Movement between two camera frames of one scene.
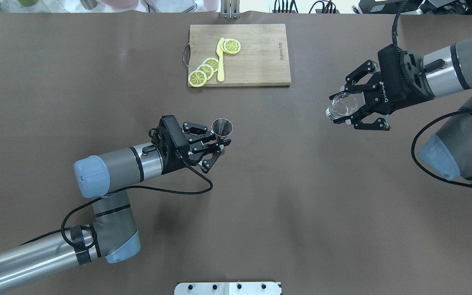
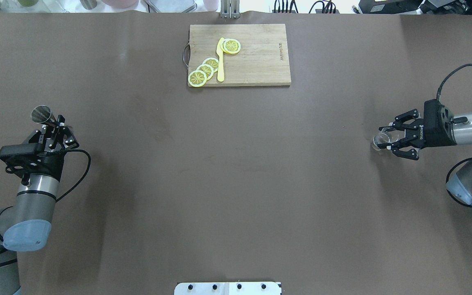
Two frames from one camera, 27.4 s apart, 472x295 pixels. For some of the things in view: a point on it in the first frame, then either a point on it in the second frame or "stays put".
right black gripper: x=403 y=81 to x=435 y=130
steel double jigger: x=221 y=127 to x=42 y=114
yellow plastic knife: x=221 y=77 stays put
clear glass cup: x=343 y=105 to x=384 y=137
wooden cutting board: x=262 y=60 stays put
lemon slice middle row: x=207 y=69 stays put
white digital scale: x=173 y=6 stays put
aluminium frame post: x=230 y=9 stays put
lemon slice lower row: x=197 y=78 stays put
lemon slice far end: x=230 y=46 stays put
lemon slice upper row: x=212 y=62 stays put
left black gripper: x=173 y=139 to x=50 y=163
